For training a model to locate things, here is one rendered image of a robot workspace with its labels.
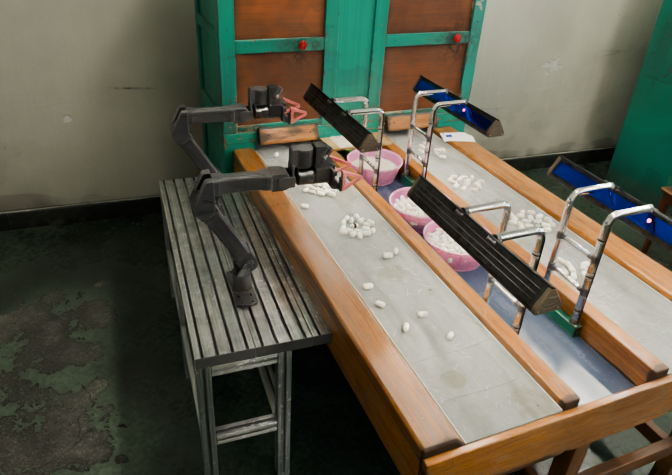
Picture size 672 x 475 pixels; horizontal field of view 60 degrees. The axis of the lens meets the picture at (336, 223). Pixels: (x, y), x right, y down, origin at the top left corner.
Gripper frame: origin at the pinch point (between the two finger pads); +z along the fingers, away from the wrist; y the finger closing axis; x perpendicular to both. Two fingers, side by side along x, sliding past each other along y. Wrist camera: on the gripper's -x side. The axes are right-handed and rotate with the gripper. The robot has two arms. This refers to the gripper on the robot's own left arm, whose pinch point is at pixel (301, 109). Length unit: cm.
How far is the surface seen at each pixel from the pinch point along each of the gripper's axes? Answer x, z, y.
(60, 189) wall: 86, -110, 121
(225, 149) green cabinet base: 31, -26, 36
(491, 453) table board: 37, 6, -146
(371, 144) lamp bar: 0.1, 14.8, -39.8
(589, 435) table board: 45, 41, -144
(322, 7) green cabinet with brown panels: -33, 21, 40
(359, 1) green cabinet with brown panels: -35, 39, 41
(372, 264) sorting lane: 33, 7, -68
